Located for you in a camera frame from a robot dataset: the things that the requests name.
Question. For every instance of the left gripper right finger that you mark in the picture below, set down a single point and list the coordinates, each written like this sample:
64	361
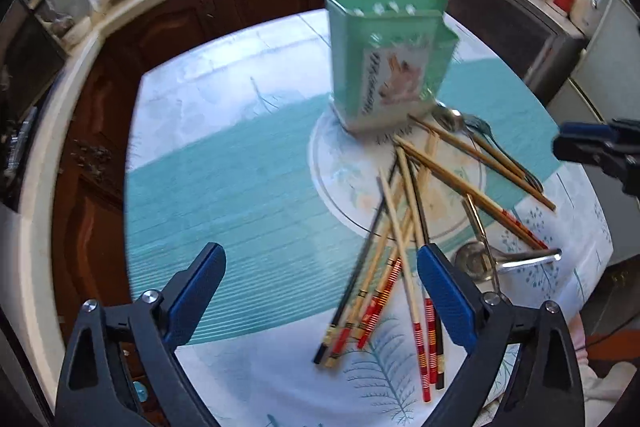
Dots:
544	388

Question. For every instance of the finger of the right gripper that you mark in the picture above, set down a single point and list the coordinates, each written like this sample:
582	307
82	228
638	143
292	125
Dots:
582	143

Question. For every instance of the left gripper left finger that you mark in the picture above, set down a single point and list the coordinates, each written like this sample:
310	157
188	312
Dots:
120	366

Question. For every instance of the tan chopstick red pattern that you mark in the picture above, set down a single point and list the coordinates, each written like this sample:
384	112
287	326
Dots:
369	276

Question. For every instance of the teal patterned tablecloth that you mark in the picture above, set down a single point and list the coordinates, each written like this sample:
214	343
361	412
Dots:
235	142

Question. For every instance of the green tableware holder box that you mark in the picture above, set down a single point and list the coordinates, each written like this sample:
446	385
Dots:
389	58

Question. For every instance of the tan chopstick striped end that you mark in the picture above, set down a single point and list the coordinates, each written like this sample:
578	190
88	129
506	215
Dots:
382	292

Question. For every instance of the pale chopstick red band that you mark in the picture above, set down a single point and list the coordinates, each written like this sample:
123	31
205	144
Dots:
420	301

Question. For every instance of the bamboo chopstick red end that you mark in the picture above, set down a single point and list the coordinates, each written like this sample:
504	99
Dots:
470	189
500	206

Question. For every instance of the steel ladle spoon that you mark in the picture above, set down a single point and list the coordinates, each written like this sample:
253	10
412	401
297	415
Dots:
481	263

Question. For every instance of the steel spoon near holder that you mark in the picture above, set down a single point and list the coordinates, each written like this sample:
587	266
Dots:
449	119

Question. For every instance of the pale chopstick red tip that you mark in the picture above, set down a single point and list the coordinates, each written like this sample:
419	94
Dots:
409	287

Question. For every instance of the gold handled small spoon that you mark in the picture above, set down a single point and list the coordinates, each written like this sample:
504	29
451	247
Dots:
480	233

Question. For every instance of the wooden handled utensil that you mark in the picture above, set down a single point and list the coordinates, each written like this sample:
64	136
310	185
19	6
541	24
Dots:
485	159

